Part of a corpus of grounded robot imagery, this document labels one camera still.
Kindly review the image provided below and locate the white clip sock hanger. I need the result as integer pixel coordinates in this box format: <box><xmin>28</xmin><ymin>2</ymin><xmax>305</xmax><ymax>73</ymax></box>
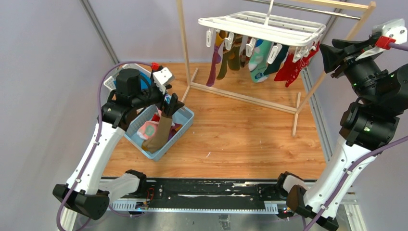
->
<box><xmin>198</xmin><ymin>1</ymin><xmax>326</xmax><ymax>64</ymax></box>

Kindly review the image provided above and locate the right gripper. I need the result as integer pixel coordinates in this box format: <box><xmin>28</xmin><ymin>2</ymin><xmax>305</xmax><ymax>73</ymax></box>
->
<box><xmin>320</xmin><ymin>36</ymin><xmax>385</xmax><ymax>101</ymax></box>

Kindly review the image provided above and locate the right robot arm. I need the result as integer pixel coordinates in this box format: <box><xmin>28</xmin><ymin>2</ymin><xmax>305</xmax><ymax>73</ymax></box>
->
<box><xmin>275</xmin><ymin>32</ymin><xmax>408</xmax><ymax>231</ymax></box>

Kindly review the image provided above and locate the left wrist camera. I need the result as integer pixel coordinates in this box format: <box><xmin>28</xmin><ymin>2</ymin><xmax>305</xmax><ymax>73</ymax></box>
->
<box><xmin>153</xmin><ymin>67</ymin><xmax>176</xmax><ymax>95</ymax></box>

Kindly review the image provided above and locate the light blue plastic basket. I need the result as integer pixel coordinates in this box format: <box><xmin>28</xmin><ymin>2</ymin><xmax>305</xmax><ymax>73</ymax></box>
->
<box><xmin>124</xmin><ymin>105</ymin><xmax>194</xmax><ymax>161</ymax></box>

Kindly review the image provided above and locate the pink patterned sock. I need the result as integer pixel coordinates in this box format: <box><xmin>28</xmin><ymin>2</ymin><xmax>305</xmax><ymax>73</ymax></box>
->
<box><xmin>137</xmin><ymin>110</ymin><xmax>161</xmax><ymax>141</ymax></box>

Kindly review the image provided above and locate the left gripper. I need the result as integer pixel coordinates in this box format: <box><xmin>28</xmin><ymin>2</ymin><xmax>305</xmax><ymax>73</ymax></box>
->
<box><xmin>132</xmin><ymin>81</ymin><xmax>185</xmax><ymax>116</ymax></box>

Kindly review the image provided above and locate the olive striped sock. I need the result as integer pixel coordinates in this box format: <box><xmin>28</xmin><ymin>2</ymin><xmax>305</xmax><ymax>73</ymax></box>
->
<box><xmin>216</xmin><ymin>35</ymin><xmax>243</xmax><ymax>80</ymax></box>

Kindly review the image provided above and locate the blue cloth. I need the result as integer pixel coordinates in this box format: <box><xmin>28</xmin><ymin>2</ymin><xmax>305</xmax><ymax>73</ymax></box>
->
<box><xmin>140</xmin><ymin>72</ymin><xmax>151</xmax><ymax>90</ymax></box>

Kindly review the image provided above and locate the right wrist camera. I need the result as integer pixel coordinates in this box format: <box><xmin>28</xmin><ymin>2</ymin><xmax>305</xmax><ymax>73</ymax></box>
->
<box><xmin>356</xmin><ymin>18</ymin><xmax>408</xmax><ymax>61</ymax></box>

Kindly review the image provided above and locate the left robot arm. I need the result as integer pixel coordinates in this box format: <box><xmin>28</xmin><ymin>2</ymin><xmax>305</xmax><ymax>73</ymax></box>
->
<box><xmin>52</xmin><ymin>66</ymin><xmax>183</xmax><ymax>220</ymax></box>

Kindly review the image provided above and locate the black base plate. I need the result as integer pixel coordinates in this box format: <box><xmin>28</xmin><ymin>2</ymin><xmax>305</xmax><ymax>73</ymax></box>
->
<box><xmin>116</xmin><ymin>178</ymin><xmax>306</xmax><ymax>214</ymax></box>

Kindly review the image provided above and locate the dark green sock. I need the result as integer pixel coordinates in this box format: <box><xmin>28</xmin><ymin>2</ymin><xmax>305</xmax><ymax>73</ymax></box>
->
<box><xmin>263</xmin><ymin>45</ymin><xmax>289</xmax><ymax>76</ymax></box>

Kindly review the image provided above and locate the wooden drying rack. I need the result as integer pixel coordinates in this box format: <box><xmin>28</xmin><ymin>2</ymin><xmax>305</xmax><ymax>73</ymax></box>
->
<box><xmin>176</xmin><ymin>0</ymin><xmax>376</xmax><ymax>136</ymax></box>

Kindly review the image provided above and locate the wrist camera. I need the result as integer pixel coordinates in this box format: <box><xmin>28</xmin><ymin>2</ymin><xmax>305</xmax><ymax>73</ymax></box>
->
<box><xmin>153</xmin><ymin>67</ymin><xmax>176</xmax><ymax>95</ymax></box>
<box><xmin>356</xmin><ymin>18</ymin><xmax>408</xmax><ymax>61</ymax></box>

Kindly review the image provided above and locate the teal and white sock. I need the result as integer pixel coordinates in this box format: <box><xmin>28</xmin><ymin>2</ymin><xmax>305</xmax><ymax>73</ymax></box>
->
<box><xmin>248</xmin><ymin>39</ymin><xmax>273</xmax><ymax>83</ymax></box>

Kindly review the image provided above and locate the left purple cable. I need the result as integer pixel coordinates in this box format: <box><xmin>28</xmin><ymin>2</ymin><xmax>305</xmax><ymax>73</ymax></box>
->
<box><xmin>56</xmin><ymin>61</ymin><xmax>160</xmax><ymax>231</ymax></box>

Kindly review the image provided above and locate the maroon striped sock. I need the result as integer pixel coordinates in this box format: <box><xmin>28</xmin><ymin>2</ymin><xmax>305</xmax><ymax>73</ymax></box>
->
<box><xmin>206</xmin><ymin>30</ymin><xmax>227</xmax><ymax>87</ymax></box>

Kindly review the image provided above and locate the red and cream sock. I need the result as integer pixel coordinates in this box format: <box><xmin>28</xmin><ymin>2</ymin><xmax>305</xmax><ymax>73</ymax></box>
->
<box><xmin>151</xmin><ymin>113</ymin><xmax>160</xmax><ymax>122</ymax></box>

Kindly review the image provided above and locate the red patterned sock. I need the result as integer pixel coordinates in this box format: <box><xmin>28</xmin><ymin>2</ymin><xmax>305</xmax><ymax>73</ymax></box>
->
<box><xmin>285</xmin><ymin>41</ymin><xmax>320</xmax><ymax>88</ymax></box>

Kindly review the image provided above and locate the purple striped sock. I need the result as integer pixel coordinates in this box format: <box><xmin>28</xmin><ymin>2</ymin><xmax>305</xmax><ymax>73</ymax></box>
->
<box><xmin>168</xmin><ymin>123</ymin><xmax>182</xmax><ymax>141</ymax></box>

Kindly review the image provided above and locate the argyle patterned sock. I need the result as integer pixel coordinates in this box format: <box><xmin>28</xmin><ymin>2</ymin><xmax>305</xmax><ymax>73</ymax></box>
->
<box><xmin>239</xmin><ymin>36</ymin><xmax>251</xmax><ymax>68</ymax></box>

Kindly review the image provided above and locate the white plastic basket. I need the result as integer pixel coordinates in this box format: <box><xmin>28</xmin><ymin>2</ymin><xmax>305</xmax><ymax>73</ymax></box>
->
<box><xmin>103</xmin><ymin>64</ymin><xmax>151</xmax><ymax>91</ymax></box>

